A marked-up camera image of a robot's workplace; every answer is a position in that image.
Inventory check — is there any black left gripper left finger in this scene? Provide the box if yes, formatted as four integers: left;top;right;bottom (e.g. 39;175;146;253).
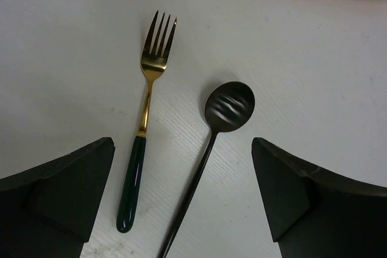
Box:
1;137;115;257

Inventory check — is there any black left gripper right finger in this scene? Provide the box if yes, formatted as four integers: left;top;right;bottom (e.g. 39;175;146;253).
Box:
252;138;386;257

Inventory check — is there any black slotted spoon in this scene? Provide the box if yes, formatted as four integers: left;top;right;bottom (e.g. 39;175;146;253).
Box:
157;81;255;257

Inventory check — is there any gold fork green handle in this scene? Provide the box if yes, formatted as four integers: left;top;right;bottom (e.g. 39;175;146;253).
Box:
116;13;177;233

